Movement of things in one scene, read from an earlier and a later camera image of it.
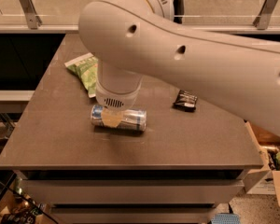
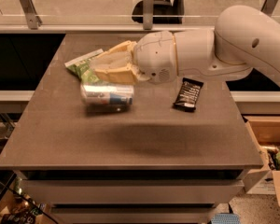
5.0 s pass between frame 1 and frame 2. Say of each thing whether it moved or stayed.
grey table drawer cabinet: stayed
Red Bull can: moved
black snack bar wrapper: stayed
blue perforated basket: stayed
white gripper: moved
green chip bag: stayed
